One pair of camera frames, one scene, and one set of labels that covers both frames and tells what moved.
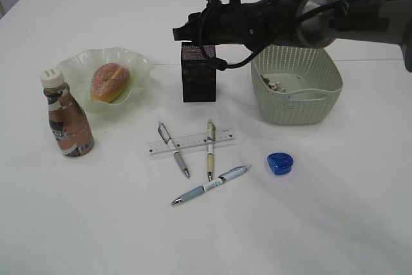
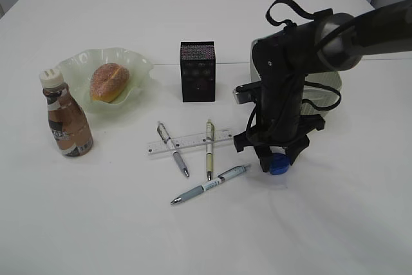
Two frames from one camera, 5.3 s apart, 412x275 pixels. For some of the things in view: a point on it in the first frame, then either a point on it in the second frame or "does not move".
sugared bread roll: (109, 81) does not move
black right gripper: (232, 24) -> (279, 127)
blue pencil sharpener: (280, 163) does not move
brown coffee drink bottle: (68, 125) does not move
